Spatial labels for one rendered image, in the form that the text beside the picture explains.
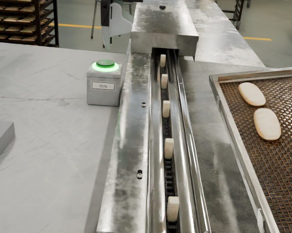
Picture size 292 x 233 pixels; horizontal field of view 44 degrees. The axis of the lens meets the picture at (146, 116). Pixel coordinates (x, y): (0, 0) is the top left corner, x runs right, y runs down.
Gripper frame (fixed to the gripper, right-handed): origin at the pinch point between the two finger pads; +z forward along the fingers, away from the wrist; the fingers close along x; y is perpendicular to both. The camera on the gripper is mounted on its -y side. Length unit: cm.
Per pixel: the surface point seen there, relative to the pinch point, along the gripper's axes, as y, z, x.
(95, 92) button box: -1.5, 10.3, -3.5
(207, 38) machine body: 30, 14, 57
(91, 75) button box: -2.4, 6.6, -3.5
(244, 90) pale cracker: 27.3, 4.9, -9.8
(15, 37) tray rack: -95, 65, 207
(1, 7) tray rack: -103, 42, 208
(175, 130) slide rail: 14.4, 10.4, -17.1
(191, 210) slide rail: 15.5, 10.4, -37.2
